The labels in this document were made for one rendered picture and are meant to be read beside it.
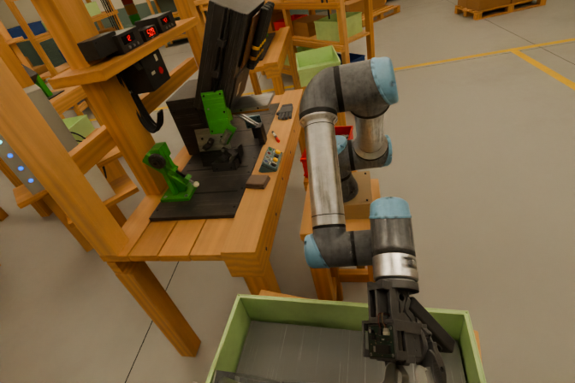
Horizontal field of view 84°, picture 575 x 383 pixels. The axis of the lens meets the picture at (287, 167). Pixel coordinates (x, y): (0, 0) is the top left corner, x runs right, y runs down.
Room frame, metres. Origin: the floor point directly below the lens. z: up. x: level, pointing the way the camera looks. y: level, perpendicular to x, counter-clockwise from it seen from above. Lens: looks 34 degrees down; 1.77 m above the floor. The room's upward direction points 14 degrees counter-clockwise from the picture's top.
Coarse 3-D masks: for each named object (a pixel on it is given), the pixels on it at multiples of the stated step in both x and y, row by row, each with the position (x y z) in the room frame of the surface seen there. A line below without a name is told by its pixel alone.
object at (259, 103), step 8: (248, 96) 1.73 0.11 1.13; (256, 96) 1.71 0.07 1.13; (264, 96) 1.67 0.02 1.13; (272, 96) 1.66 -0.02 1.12; (240, 104) 1.64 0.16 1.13; (248, 104) 1.61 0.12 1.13; (256, 104) 1.58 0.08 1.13; (264, 104) 1.56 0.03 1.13; (232, 112) 1.60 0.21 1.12; (240, 112) 1.59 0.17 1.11; (248, 112) 1.57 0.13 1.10
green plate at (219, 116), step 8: (208, 96) 1.53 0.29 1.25; (216, 96) 1.52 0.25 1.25; (208, 104) 1.52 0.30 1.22; (216, 104) 1.51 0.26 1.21; (224, 104) 1.50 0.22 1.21; (208, 112) 1.52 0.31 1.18; (216, 112) 1.50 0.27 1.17; (224, 112) 1.49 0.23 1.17; (208, 120) 1.51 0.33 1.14; (216, 120) 1.50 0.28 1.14; (224, 120) 1.48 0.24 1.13; (216, 128) 1.49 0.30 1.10; (224, 128) 1.47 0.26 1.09
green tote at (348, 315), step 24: (240, 312) 0.57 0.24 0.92; (264, 312) 0.57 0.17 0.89; (288, 312) 0.55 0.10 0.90; (312, 312) 0.52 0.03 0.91; (336, 312) 0.50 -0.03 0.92; (360, 312) 0.48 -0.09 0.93; (432, 312) 0.42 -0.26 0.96; (456, 312) 0.40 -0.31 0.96; (240, 336) 0.53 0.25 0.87; (456, 336) 0.39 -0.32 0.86; (216, 360) 0.43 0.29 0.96; (480, 360) 0.29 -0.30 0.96
